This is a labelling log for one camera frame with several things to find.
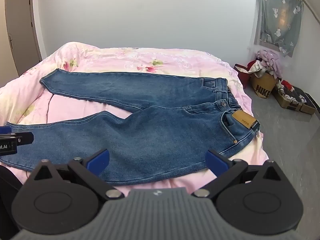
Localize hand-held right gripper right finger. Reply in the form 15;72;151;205
191;149;288;198

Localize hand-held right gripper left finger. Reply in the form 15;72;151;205
26;148;125;201

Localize blue denim pants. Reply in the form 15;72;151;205
0;68;260;186

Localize dark cloth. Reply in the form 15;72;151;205
0;164;25;233

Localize red bag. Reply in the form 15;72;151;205
234;61;255;89

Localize brown paper bag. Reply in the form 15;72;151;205
251;71;278;99

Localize brown shoe box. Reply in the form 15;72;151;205
291;86;317;115
272;79;304;111

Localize grey door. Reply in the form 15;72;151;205
5;0;43;77

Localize pink floral blanket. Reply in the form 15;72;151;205
0;41;269;198

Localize pile of clothes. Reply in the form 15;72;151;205
250;49;283;79

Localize grey cactus print curtain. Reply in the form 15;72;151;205
252;0;305;58

